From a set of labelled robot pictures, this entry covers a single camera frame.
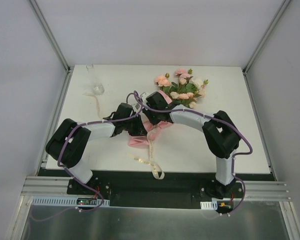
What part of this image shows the pink wrapping paper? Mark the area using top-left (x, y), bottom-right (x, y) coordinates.
top-left (128, 90), bottom-right (172, 148)

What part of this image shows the pink artificial flower bouquet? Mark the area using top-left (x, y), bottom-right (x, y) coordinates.
top-left (154, 68), bottom-right (209, 109)

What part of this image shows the cream ribbon gold lettering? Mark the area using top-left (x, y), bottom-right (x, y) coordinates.
top-left (85, 93), bottom-right (165, 180)

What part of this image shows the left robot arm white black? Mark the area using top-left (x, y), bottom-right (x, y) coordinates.
top-left (45, 102), bottom-right (148, 195)

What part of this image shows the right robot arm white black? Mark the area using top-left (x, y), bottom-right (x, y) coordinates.
top-left (140, 91), bottom-right (241, 198)

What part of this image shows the clear glass vase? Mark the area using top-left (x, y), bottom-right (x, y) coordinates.
top-left (86, 64), bottom-right (105, 96)

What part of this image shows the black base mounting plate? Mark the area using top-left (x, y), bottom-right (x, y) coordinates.
top-left (37, 167), bottom-right (277, 210)

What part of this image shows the shiny metal front panel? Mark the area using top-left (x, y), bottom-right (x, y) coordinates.
top-left (21, 201), bottom-right (289, 240)

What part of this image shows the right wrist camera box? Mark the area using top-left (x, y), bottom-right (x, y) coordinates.
top-left (139, 92), bottom-right (151, 102)

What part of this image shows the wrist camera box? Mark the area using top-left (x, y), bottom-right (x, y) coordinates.
top-left (131, 103), bottom-right (142, 112)
top-left (139, 92), bottom-right (151, 102)

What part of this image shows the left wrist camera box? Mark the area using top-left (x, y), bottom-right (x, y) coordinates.
top-left (131, 103), bottom-right (142, 112)

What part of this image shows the left aluminium frame post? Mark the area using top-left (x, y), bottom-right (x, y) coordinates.
top-left (27, 0), bottom-right (71, 73)

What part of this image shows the aluminium frame post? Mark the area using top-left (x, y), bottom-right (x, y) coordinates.
top-left (27, 0), bottom-right (71, 73)
top-left (242, 0), bottom-right (292, 76)

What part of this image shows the right white cable duct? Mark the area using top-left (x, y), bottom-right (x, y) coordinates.
top-left (200, 200), bottom-right (234, 211)

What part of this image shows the white cable duct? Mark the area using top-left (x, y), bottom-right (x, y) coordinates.
top-left (200, 200), bottom-right (234, 211)
top-left (32, 196), bottom-right (110, 208)

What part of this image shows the left white cable duct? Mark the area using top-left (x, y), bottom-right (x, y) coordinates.
top-left (32, 196), bottom-right (110, 208)

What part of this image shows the front aluminium rail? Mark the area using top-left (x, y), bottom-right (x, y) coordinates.
top-left (21, 176), bottom-right (292, 202)

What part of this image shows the right aluminium frame post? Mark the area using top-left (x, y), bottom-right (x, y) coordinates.
top-left (242, 0), bottom-right (292, 76)

